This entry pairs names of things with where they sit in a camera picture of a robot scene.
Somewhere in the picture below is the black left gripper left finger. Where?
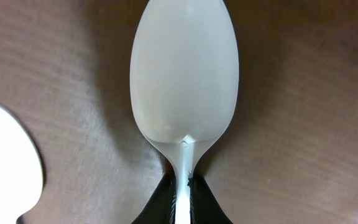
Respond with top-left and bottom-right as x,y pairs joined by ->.
132,173 -> 176,224

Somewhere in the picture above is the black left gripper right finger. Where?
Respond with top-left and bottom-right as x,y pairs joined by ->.
189,174 -> 232,224

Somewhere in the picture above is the white plastic spoon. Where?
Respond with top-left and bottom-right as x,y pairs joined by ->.
0,105 -> 44,224
130,0 -> 239,223

